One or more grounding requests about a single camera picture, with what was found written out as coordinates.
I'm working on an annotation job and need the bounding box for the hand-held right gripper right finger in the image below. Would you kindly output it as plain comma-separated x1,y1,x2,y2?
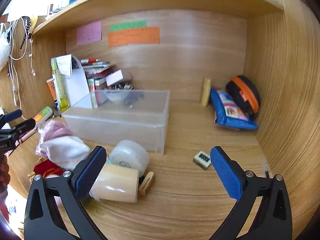
209,146,293,240

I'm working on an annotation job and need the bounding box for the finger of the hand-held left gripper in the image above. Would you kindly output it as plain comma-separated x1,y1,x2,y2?
12,118,36,137
0,109,22,130

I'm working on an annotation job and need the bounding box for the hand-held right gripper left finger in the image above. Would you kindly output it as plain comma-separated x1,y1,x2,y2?
24,145,108,240

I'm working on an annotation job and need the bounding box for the roll of tape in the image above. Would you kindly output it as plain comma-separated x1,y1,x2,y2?
89,164,139,203

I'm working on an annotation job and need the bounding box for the pink cord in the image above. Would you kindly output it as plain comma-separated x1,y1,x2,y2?
37,119,73,155

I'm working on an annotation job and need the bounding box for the white cloth pouch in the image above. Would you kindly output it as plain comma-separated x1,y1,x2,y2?
40,136,90,170

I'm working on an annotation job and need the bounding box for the red pouch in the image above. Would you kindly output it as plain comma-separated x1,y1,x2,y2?
34,160,63,178

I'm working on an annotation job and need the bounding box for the white tape roll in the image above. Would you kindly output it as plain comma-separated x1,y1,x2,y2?
109,140,150,178

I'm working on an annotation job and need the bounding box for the clear plastic storage box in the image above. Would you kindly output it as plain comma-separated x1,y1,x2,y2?
62,89,170,155

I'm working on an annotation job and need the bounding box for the wooden desktop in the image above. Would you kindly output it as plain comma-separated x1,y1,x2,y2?
7,97,300,240

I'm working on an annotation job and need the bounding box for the person's left hand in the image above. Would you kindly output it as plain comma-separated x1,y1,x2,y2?
0,155,10,187

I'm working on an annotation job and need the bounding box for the pink white pen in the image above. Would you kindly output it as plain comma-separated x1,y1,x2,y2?
19,127,38,144

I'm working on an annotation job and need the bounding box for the white green lotion tube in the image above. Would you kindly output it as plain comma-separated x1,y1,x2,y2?
32,107,53,128

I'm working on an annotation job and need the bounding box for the orange box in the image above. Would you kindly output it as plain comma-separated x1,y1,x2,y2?
47,78,58,101

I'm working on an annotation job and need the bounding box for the yellow-green spray bottle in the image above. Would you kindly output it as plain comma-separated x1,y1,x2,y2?
51,58,70,110

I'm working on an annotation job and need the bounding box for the blue pencil case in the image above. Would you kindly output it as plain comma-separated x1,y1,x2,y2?
210,88,259,130

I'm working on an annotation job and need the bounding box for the small wooden clip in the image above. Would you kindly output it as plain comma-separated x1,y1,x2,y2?
138,171,155,197

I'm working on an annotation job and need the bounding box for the white fluffy item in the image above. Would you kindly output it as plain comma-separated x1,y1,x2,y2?
0,22,12,70

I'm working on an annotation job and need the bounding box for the white paper folder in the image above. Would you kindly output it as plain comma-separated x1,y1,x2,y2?
66,57,93,108

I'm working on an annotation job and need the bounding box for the white printed receipt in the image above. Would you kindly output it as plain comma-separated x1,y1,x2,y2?
57,54,73,77

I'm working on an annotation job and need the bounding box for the fruit print box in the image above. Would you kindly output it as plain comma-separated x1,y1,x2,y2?
87,79,98,108

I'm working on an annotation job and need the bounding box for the small clear bowl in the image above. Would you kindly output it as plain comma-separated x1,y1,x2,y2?
106,91,128,103

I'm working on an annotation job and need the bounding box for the black orange zip case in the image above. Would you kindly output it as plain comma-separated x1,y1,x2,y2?
226,75,261,118

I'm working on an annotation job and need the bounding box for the cream sunscreen bottle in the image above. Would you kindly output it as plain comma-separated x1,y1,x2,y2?
201,77,212,107

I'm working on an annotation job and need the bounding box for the pile of small trinkets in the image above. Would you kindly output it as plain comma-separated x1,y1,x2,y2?
107,82,133,90

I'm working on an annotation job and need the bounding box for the stack of small packets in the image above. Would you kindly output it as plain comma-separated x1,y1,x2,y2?
80,59,118,80

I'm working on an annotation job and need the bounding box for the small white box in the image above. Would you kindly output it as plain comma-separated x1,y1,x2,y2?
105,70,123,87

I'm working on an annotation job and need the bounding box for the pink sticky note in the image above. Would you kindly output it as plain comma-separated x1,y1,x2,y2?
76,21,102,46

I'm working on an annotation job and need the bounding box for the orange sticky note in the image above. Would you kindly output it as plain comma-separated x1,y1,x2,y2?
107,27,160,47

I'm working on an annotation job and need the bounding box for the green sticky note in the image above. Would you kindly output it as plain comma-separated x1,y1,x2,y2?
110,20,147,32

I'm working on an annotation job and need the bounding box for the white charging cable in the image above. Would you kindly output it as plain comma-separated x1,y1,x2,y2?
7,20,20,107

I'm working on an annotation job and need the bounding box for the black chain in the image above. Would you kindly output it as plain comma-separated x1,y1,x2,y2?
19,16,32,52

